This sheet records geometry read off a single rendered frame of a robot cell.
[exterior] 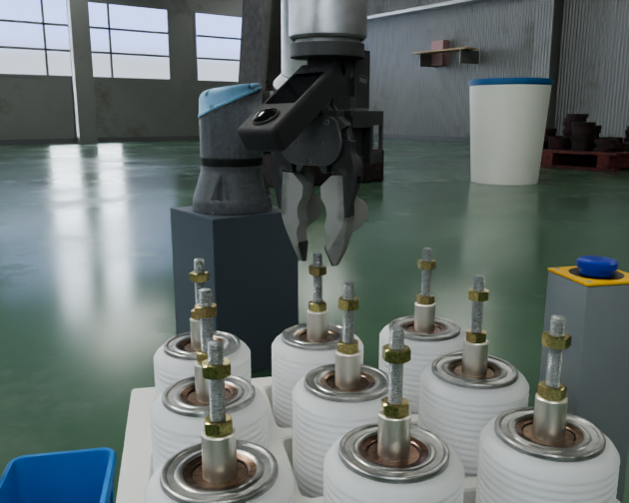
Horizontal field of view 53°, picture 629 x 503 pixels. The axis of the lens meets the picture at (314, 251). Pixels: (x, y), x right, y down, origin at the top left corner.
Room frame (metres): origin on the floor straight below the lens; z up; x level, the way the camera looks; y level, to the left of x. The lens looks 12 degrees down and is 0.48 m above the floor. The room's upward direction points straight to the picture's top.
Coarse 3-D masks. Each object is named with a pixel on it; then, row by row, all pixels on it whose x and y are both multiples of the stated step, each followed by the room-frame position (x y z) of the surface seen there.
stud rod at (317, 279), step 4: (316, 252) 0.63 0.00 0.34; (320, 252) 0.63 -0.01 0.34; (316, 256) 0.62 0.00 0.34; (320, 256) 0.62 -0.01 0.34; (316, 260) 0.62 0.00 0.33; (320, 260) 0.63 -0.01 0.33; (316, 264) 0.62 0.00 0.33; (320, 264) 0.62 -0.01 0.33; (316, 276) 0.62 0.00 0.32; (320, 276) 0.63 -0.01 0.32; (316, 280) 0.62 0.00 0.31; (320, 280) 0.63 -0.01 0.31; (316, 284) 0.62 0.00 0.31; (320, 284) 0.62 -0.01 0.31; (316, 288) 0.62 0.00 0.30; (320, 288) 0.62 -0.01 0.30; (316, 292) 0.62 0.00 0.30; (320, 292) 0.62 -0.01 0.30; (316, 296) 0.62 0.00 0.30; (320, 296) 0.63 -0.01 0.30; (316, 300) 0.62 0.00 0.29; (320, 300) 0.63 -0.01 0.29
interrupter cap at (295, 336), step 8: (288, 328) 0.64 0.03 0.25; (296, 328) 0.65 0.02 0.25; (304, 328) 0.65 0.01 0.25; (328, 328) 0.65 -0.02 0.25; (336, 328) 0.65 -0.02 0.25; (288, 336) 0.62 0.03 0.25; (296, 336) 0.62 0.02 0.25; (304, 336) 0.63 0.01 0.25; (328, 336) 0.63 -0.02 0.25; (336, 336) 0.62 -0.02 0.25; (288, 344) 0.60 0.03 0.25; (296, 344) 0.60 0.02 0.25; (304, 344) 0.60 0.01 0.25; (312, 344) 0.60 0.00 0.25; (320, 344) 0.60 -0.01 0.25; (328, 344) 0.60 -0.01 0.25; (336, 344) 0.60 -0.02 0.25
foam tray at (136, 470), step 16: (256, 384) 0.67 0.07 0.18; (144, 400) 0.63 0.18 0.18; (272, 400) 0.67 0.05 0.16; (128, 416) 0.59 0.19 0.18; (144, 416) 0.59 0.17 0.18; (272, 416) 0.59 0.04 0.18; (416, 416) 0.59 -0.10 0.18; (128, 432) 0.56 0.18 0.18; (144, 432) 0.56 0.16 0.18; (272, 432) 0.56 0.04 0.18; (288, 432) 0.56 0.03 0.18; (128, 448) 0.53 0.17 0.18; (144, 448) 0.53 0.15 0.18; (272, 448) 0.53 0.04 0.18; (288, 448) 0.55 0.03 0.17; (128, 464) 0.50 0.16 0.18; (144, 464) 0.50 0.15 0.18; (288, 464) 0.50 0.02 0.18; (128, 480) 0.48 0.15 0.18; (144, 480) 0.48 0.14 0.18; (464, 480) 0.48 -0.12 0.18; (128, 496) 0.45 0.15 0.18; (304, 496) 0.45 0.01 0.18; (464, 496) 0.46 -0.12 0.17
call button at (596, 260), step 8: (584, 256) 0.66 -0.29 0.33; (592, 256) 0.66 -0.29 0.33; (600, 256) 0.66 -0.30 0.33; (576, 264) 0.65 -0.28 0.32; (584, 264) 0.64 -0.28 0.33; (592, 264) 0.63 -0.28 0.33; (600, 264) 0.63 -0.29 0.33; (608, 264) 0.63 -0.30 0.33; (616, 264) 0.63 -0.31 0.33; (584, 272) 0.64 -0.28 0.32; (592, 272) 0.64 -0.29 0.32; (600, 272) 0.63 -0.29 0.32; (608, 272) 0.63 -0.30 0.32
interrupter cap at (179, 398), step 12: (180, 384) 0.50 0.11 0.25; (192, 384) 0.50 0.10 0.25; (228, 384) 0.50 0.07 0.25; (240, 384) 0.50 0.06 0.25; (252, 384) 0.50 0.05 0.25; (168, 396) 0.48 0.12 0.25; (180, 396) 0.48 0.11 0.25; (192, 396) 0.49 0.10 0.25; (228, 396) 0.49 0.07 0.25; (240, 396) 0.48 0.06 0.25; (252, 396) 0.48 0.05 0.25; (168, 408) 0.46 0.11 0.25; (180, 408) 0.46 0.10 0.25; (192, 408) 0.46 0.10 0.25; (204, 408) 0.46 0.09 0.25; (228, 408) 0.46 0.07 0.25; (240, 408) 0.46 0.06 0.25
